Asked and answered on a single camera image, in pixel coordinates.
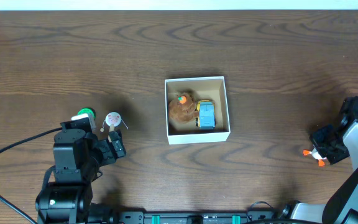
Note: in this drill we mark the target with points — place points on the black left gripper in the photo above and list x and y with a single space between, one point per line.
110 148

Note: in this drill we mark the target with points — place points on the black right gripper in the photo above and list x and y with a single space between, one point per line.
316 137

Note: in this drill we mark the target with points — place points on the pig face rattle drum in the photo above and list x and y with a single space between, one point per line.
112 121

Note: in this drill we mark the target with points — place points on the white pink plush duck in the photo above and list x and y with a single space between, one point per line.
316 155

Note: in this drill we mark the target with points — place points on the green round toy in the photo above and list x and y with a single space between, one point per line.
87 111

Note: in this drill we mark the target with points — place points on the brown plush capybara toy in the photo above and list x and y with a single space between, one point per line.
183 108

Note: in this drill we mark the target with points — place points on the yellow grey toy truck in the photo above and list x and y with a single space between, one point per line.
206 114

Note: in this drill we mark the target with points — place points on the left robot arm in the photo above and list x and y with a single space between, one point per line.
78 157

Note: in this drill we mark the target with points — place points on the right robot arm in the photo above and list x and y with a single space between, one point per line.
342 207

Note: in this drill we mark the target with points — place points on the white cardboard box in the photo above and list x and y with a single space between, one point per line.
201 88

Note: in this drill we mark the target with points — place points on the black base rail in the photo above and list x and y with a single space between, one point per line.
197 218

